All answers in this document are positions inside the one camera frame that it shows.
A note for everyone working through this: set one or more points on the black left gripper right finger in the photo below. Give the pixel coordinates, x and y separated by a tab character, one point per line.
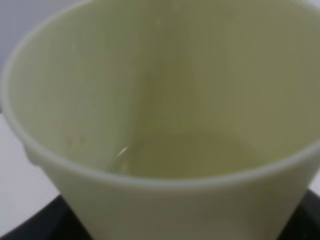
304	224

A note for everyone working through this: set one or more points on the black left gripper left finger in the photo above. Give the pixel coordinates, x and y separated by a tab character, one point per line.
56	221

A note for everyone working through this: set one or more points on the pale green plastic cup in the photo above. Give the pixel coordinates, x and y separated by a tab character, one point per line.
172	119

